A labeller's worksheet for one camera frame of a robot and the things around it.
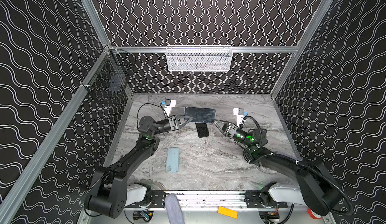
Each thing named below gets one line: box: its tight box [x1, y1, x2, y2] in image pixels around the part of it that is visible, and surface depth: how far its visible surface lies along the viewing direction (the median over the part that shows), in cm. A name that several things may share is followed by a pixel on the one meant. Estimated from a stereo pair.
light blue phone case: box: [165, 147, 180, 174], surface depth 90 cm
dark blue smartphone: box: [183, 106, 216, 124], surface depth 69 cm
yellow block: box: [217, 205, 238, 219], surface depth 73 cm
